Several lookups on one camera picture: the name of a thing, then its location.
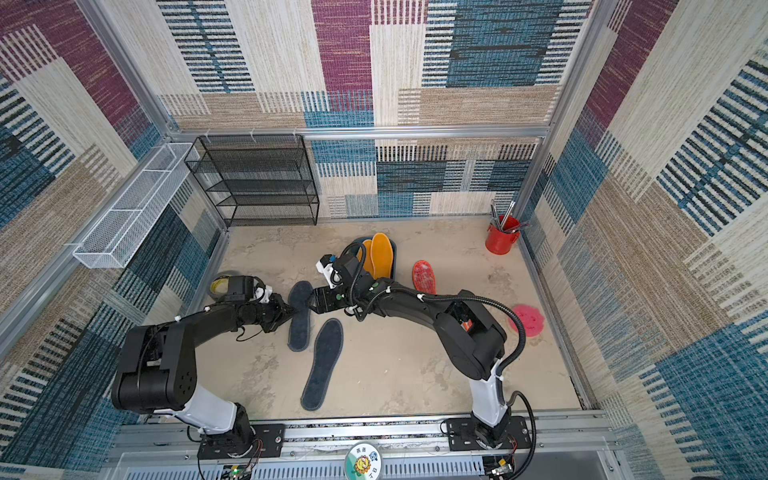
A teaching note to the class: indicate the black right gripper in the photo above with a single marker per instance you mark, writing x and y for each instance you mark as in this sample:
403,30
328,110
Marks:
324,299

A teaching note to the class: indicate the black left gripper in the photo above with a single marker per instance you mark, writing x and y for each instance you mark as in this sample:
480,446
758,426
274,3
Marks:
283,313

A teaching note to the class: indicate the orange fleece insole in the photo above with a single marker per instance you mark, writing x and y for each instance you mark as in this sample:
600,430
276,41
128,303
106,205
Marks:
382,256
367,257

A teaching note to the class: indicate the dark grey felt insole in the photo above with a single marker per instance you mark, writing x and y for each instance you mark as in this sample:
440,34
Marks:
327,351

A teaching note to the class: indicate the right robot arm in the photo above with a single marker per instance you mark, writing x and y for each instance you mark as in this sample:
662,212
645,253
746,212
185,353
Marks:
480,336

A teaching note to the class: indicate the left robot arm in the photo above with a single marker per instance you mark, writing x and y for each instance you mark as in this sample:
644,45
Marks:
157,367

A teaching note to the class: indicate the teal plastic storage box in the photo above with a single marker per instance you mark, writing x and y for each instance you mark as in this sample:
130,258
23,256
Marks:
360,258

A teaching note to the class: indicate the roll of tape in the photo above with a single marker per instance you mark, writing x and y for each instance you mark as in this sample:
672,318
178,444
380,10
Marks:
220,285

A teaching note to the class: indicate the red patterned insole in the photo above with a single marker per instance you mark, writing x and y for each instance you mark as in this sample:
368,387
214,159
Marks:
423,277

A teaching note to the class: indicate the red pen cup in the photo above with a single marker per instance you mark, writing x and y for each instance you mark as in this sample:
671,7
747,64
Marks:
503,231

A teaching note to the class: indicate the round green sticker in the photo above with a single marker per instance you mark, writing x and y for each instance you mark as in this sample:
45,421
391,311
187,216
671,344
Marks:
363,462

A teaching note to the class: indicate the pink round sponge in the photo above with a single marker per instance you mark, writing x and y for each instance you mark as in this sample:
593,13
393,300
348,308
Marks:
531,318

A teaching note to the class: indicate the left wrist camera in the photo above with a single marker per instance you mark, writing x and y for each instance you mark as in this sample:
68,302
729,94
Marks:
262,294

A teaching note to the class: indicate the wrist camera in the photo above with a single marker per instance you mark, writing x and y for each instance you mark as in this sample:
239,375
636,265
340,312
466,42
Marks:
262,294
325,266

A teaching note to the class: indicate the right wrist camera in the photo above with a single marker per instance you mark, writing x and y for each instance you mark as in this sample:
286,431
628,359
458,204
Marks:
325,266

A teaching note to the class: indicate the black wire shelf rack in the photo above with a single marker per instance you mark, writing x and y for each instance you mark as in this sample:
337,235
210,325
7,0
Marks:
255,179

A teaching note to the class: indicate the white wire mesh basket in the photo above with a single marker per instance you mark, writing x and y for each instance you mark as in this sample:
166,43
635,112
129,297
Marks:
120,231

